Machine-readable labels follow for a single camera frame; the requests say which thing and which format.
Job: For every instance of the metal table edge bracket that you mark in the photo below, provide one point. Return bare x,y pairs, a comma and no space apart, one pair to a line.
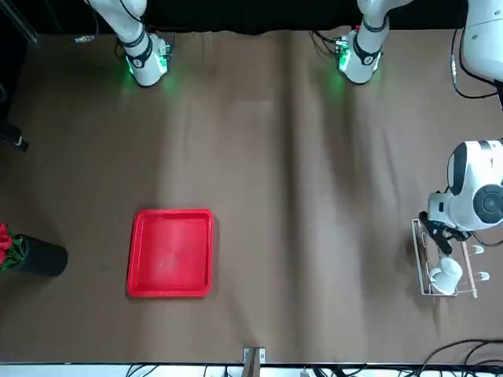
253,357

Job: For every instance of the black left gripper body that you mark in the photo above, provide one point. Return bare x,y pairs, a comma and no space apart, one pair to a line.
430,224

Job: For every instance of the red artificial tulip bouquet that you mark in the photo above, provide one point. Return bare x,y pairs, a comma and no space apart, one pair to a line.
6,239

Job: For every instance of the black cylindrical vase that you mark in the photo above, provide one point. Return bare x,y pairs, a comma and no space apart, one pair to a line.
43,259

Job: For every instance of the red plastic tray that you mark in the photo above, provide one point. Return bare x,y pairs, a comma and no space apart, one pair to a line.
169,255

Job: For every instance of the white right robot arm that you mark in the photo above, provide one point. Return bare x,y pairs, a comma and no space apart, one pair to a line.
141,59

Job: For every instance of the small silver connector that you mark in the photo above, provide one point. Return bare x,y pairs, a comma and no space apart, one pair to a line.
84,39

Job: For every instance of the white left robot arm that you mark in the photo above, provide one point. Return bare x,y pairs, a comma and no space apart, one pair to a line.
463,204

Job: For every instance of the black frame post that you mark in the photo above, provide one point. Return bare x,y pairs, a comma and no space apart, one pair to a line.
21,21

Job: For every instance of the white cup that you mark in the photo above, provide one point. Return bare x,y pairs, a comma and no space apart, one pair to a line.
448,275

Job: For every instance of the black device at table edge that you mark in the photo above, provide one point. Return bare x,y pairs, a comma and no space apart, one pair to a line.
12,137

